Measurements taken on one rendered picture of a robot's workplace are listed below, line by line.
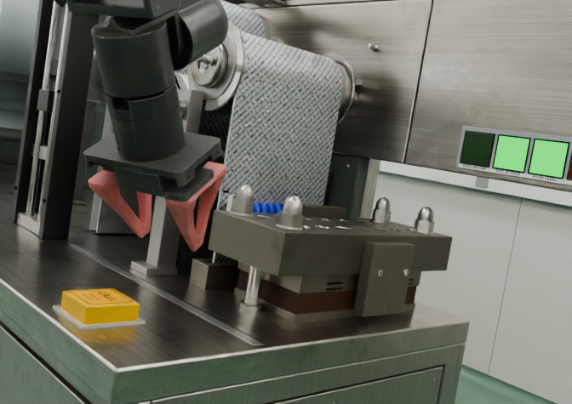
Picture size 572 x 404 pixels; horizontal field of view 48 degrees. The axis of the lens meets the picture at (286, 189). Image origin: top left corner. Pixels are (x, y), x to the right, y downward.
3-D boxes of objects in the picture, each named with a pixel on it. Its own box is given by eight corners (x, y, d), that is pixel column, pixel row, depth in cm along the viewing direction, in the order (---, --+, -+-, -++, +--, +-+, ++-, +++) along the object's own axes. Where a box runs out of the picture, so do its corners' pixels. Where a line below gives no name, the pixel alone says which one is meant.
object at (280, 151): (216, 212, 101) (234, 95, 100) (318, 217, 117) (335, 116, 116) (218, 212, 101) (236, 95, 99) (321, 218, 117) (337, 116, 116)
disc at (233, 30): (181, 107, 109) (195, 19, 108) (184, 107, 110) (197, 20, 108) (235, 114, 99) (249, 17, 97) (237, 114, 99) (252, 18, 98)
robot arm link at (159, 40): (71, 20, 48) (133, 25, 45) (128, -4, 53) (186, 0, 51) (92, 105, 51) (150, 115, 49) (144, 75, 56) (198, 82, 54)
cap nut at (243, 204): (224, 211, 95) (229, 181, 95) (243, 212, 98) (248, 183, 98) (239, 216, 93) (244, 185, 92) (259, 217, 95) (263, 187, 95)
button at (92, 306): (59, 309, 79) (61, 289, 79) (111, 305, 84) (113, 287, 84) (84, 327, 74) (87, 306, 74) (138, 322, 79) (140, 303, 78)
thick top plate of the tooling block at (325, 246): (207, 248, 96) (214, 209, 96) (375, 249, 123) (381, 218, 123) (277, 276, 84) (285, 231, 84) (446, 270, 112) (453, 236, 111)
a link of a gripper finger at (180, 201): (174, 218, 63) (157, 132, 58) (237, 232, 60) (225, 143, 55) (131, 257, 58) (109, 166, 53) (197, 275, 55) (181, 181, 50)
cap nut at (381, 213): (366, 219, 118) (370, 195, 118) (379, 219, 121) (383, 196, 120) (381, 223, 115) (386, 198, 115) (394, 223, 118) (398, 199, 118)
